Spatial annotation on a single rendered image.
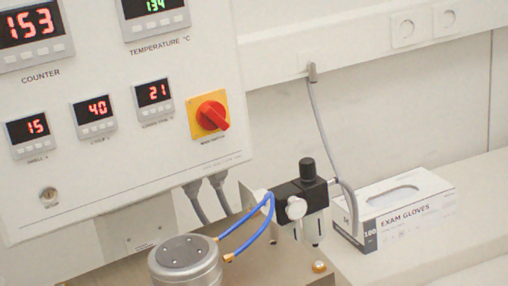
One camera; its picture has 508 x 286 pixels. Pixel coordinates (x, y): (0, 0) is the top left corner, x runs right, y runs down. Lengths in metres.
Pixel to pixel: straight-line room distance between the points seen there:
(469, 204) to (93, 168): 0.89
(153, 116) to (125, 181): 0.09
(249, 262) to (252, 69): 0.57
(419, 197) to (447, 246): 0.11
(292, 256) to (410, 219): 0.59
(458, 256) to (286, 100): 0.46
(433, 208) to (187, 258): 0.73
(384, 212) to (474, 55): 0.48
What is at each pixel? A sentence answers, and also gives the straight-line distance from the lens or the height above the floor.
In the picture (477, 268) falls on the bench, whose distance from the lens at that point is 1.30.
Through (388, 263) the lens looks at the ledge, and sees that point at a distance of 1.23.
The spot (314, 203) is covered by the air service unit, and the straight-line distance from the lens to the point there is 0.91.
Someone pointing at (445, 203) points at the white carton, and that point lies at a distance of 1.32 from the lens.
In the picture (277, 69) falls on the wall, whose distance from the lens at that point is 1.23.
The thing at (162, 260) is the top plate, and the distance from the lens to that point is 0.68.
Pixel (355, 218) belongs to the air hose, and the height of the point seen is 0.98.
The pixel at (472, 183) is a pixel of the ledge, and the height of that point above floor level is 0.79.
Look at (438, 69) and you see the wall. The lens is 1.49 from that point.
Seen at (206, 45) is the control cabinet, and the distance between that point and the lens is 0.77.
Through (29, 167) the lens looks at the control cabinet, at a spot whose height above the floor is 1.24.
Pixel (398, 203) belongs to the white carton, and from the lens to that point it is 1.28.
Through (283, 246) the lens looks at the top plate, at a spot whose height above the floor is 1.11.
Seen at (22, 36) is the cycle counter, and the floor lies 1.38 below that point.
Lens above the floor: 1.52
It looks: 25 degrees down
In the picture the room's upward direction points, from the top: 8 degrees counter-clockwise
